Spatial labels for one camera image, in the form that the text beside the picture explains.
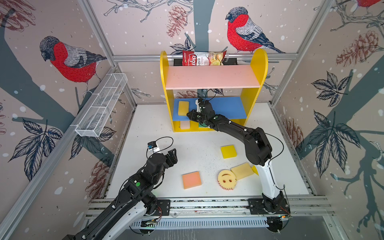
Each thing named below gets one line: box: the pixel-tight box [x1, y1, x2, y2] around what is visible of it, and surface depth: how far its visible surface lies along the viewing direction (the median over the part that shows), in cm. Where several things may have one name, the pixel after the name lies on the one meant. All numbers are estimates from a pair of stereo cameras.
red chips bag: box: [182, 50, 227, 66], surface depth 88 cm
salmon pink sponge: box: [181, 171, 202, 190], surface depth 83 cm
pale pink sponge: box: [180, 120, 190, 130], surface depth 106 cm
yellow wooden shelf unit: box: [160, 49, 269, 132], surface depth 87 cm
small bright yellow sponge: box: [220, 144, 238, 159], surface depth 95 cm
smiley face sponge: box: [217, 169, 237, 190], surface depth 81 cm
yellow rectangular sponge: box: [178, 100, 189, 116], surface depth 100 cm
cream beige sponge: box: [230, 162, 254, 181], surface depth 85 cm
